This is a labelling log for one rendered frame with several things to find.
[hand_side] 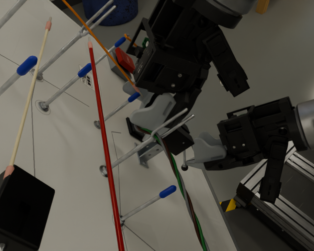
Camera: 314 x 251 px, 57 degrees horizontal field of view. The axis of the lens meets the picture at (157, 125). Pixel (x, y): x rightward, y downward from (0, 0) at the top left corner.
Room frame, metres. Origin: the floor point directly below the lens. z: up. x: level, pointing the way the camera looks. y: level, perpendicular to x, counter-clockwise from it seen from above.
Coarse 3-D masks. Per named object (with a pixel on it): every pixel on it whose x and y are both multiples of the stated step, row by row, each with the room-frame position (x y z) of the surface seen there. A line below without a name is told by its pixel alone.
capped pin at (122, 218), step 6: (174, 186) 0.15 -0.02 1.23; (162, 192) 0.15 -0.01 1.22; (168, 192) 0.15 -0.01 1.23; (156, 198) 0.15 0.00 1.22; (144, 204) 0.14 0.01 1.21; (150, 204) 0.14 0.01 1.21; (138, 210) 0.14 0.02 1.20; (120, 216) 0.14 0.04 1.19; (126, 216) 0.14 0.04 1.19; (120, 222) 0.13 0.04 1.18
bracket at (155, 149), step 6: (138, 144) 0.30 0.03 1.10; (150, 144) 0.29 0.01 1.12; (156, 144) 0.30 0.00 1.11; (144, 150) 0.29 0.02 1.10; (150, 150) 0.28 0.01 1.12; (156, 150) 0.28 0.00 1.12; (162, 150) 0.28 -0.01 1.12; (138, 156) 0.27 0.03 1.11; (144, 156) 0.27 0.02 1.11; (150, 156) 0.28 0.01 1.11; (144, 162) 0.26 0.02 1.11
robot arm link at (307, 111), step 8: (304, 104) 0.30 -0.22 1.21; (312, 104) 0.30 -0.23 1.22; (296, 112) 0.30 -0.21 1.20; (304, 112) 0.29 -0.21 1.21; (312, 112) 0.28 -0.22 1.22; (296, 120) 0.28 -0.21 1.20; (304, 120) 0.27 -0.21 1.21; (312, 120) 0.27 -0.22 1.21; (304, 128) 0.26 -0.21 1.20; (312, 128) 0.26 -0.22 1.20; (304, 136) 0.26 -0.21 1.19; (312, 136) 0.25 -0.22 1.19; (312, 144) 0.25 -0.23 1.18
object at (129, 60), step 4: (120, 48) 0.55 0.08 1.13; (116, 52) 0.54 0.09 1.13; (120, 52) 0.53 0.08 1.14; (124, 52) 0.55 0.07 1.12; (120, 56) 0.52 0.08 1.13; (124, 56) 0.53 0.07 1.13; (128, 56) 0.55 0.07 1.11; (120, 60) 0.51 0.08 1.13; (124, 60) 0.51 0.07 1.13; (128, 60) 0.53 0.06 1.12; (132, 60) 0.55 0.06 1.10; (120, 64) 0.51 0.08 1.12; (124, 64) 0.51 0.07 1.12; (128, 64) 0.51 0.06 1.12; (132, 64) 0.53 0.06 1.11; (124, 68) 0.52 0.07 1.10; (128, 68) 0.51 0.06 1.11; (132, 68) 0.51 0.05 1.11; (132, 72) 0.51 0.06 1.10
